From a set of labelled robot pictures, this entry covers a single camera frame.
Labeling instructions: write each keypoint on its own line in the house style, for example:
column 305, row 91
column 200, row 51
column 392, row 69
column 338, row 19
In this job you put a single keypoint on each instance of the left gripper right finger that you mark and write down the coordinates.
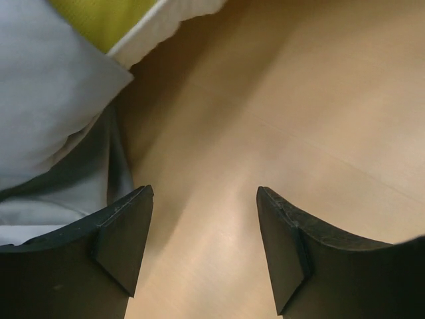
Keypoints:
column 320, row 271

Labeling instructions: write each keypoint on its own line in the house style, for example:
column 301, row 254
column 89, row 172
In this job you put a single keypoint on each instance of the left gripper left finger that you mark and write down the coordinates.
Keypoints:
column 87, row 269

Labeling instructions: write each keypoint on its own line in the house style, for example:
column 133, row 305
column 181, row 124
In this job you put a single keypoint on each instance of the grey pillowcase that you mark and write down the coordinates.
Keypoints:
column 61, row 155

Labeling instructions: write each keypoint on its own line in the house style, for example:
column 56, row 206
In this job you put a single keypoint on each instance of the white pillow yellow edge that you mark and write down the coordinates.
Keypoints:
column 127, row 30

